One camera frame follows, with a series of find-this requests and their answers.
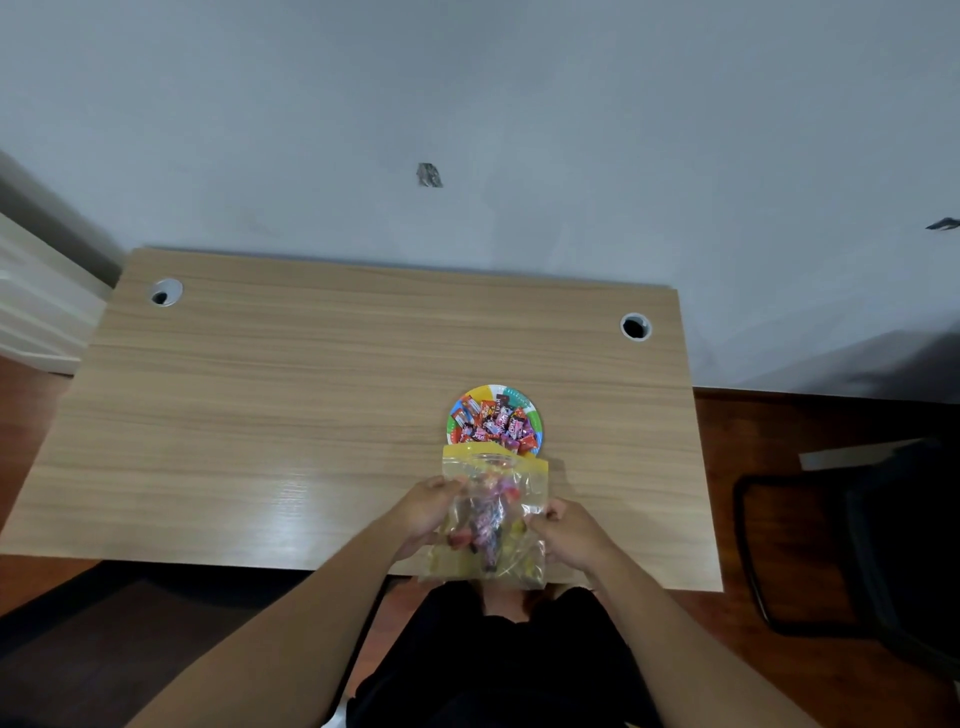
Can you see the person's right hand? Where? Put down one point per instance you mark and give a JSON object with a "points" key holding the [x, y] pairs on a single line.
{"points": [[574, 534]]}

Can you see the person's left hand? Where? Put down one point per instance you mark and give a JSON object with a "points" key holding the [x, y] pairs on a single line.
{"points": [[420, 514]]}

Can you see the person's right fingers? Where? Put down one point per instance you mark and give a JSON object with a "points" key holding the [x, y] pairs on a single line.
{"points": [[546, 514]]}

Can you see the person's left fingers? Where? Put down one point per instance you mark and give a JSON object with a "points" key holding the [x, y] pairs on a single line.
{"points": [[450, 487]]}

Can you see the clear yellow-top zip bag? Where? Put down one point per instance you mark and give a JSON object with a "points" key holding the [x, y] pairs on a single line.
{"points": [[491, 517]]}

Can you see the person's left forearm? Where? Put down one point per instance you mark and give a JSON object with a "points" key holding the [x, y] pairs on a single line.
{"points": [[277, 637]]}

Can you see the person's right forearm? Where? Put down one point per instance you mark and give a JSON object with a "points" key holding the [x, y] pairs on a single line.
{"points": [[675, 645]]}

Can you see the candies inside zip bag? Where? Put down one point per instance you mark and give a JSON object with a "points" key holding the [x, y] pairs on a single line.
{"points": [[486, 529]]}

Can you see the pile of wrapped candies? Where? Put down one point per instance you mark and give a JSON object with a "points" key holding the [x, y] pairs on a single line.
{"points": [[496, 427]]}

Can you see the colourful paper plate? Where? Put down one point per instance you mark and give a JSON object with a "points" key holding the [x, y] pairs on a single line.
{"points": [[495, 421]]}

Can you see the wooden desk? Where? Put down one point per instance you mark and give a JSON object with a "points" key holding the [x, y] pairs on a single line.
{"points": [[360, 405]]}

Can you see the person's black shorts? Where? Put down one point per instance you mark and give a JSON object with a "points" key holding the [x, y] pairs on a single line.
{"points": [[495, 660]]}

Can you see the black chair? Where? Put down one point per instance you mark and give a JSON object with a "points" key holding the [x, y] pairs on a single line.
{"points": [[862, 547]]}

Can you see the white cabinet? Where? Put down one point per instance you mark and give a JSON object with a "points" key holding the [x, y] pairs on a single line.
{"points": [[41, 300]]}

